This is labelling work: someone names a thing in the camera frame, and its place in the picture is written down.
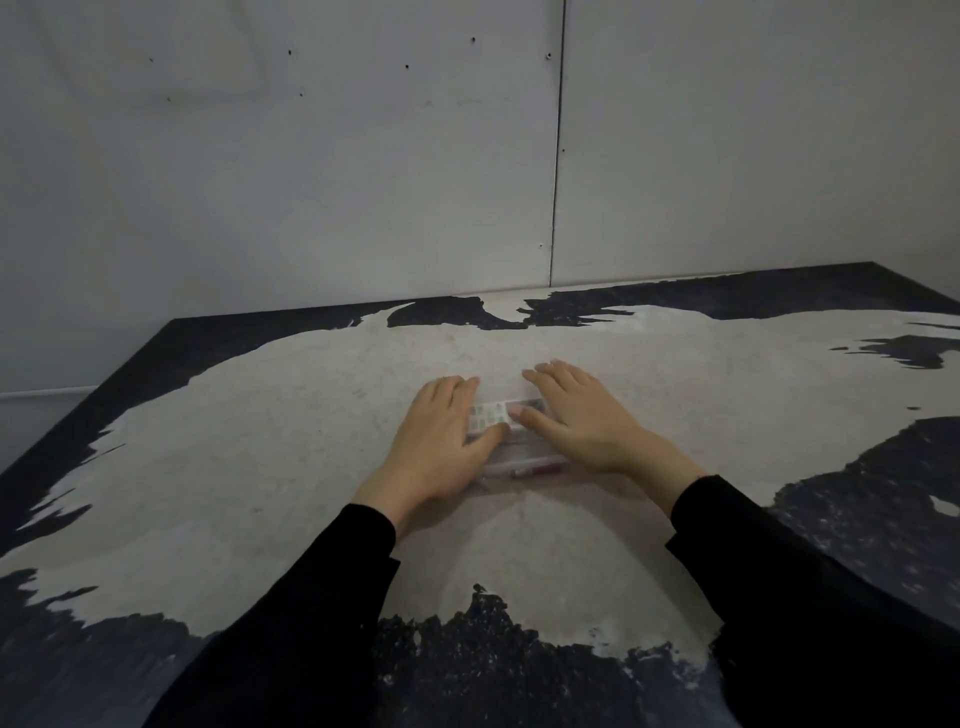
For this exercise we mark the person's right forearm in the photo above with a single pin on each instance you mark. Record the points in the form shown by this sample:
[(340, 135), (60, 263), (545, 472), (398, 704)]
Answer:
[(787, 592)]

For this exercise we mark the clear plastic storage box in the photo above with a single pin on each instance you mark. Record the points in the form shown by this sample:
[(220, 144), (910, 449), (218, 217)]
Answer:
[(510, 442)]

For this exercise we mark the person's left hand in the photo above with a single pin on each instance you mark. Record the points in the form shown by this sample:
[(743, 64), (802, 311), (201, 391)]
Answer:
[(428, 454)]

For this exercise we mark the person's right hand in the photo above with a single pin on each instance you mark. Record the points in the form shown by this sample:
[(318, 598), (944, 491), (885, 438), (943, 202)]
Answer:
[(592, 427)]

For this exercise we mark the person's right thumb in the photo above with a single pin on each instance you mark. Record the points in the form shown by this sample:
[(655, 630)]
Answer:
[(536, 424)]

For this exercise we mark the person's left thumb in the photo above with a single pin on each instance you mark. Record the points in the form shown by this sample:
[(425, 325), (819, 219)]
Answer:
[(489, 444)]

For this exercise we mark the person's left forearm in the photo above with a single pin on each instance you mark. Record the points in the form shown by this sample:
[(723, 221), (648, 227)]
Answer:
[(300, 622)]

